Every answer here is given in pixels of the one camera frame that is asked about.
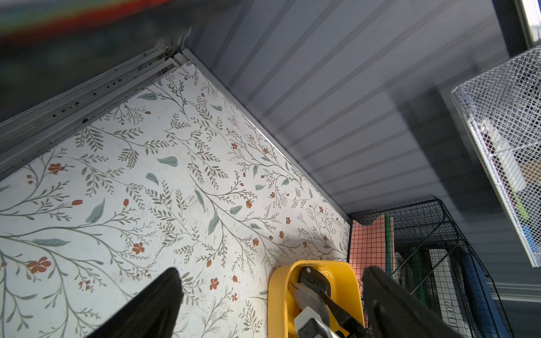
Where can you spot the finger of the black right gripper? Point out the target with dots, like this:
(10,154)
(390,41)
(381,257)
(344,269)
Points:
(344,319)

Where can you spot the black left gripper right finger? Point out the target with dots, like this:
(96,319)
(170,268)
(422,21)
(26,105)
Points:
(394,312)

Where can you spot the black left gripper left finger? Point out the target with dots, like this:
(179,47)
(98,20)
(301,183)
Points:
(152,313)

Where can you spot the yellow plastic storage box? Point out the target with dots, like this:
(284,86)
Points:
(282,309)

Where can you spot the black ribbed mouse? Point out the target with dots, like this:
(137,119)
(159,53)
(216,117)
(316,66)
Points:
(315,280)

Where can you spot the colourful paper sheets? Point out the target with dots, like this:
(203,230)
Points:
(373,245)

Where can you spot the black wire desk organizer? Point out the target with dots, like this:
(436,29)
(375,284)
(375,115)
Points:
(438,266)

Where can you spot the white mesh wall basket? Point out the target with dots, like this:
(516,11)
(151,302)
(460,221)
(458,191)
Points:
(500,110)

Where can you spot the black wire wall basket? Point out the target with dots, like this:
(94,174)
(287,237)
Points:
(35,22)

